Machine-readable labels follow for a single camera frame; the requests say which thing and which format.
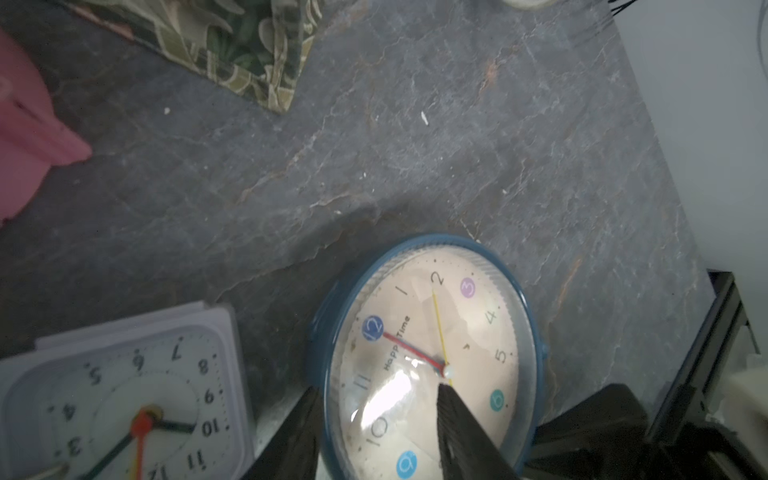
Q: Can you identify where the cream canvas tote bag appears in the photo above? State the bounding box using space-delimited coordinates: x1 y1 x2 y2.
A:
65 0 324 113

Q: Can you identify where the pink round alarm clock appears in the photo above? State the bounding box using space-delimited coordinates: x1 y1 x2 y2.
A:
1 32 92 223

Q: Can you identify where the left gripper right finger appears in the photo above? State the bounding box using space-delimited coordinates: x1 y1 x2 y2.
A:
437 383 520 480

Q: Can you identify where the blue beige round clock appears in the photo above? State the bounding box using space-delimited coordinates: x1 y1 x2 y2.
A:
307 234 548 479

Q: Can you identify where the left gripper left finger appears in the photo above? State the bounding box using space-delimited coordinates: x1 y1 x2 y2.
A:
241 387 324 480

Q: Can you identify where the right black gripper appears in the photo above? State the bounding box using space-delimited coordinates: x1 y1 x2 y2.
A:
522 384 767 479

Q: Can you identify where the small white square clock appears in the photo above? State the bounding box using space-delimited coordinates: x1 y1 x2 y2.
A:
1 302 255 479

